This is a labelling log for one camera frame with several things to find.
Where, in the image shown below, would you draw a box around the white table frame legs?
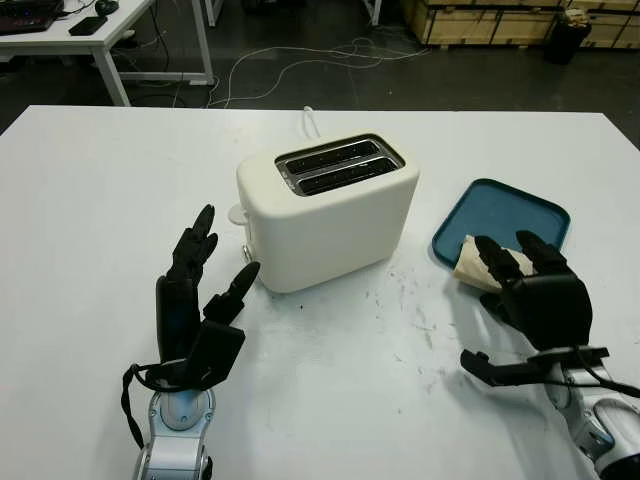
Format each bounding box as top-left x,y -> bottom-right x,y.
202,0 -> 384,27

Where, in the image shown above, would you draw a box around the white toaster power cord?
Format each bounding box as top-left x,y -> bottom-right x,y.
302,105 -> 324,140

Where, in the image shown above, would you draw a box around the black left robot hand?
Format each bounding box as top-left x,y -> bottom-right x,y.
154,203 -> 262,364

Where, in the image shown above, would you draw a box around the black laptop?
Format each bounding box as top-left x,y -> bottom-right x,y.
0,0 -> 66,35

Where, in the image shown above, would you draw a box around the black waste bin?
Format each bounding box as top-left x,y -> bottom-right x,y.
543,8 -> 593,65

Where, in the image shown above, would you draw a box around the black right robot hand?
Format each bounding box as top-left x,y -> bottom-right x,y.
472,229 -> 595,351

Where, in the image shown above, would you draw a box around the wooden crate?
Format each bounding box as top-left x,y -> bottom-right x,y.
403,0 -> 640,50

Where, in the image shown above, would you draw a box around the black smartphone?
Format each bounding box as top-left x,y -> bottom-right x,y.
68,16 -> 108,36

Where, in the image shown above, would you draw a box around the white office desk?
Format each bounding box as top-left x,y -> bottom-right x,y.
0,0 -> 215,107

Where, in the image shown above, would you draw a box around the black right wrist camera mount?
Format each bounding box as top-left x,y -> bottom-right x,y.
459,346 -> 611,387

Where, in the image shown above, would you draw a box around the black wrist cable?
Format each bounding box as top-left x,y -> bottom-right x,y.
574,349 -> 640,401
121,359 -> 201,449

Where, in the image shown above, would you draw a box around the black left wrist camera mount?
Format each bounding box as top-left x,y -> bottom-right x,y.
187,321 -> 247,391

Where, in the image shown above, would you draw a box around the blue plastic tray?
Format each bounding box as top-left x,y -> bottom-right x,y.
431,177 -> 571,266

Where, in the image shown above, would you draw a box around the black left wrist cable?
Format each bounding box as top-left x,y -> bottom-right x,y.
121,359 -> 201,449

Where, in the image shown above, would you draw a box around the cream two-slot toaster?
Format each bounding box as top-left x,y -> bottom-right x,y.
236,130 -> 421,295

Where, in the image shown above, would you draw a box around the white cable on floor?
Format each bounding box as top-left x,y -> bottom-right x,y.
207,35 -> 431,107

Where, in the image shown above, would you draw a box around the slice of white bread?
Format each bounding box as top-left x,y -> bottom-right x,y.
453,233 -> 536,294

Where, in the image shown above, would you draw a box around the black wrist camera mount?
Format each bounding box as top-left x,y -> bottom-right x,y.
187,321 -> 247,391
459,346 -> 611,387

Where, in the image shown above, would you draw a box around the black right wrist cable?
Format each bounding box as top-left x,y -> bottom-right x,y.
574,349 -> 640,401

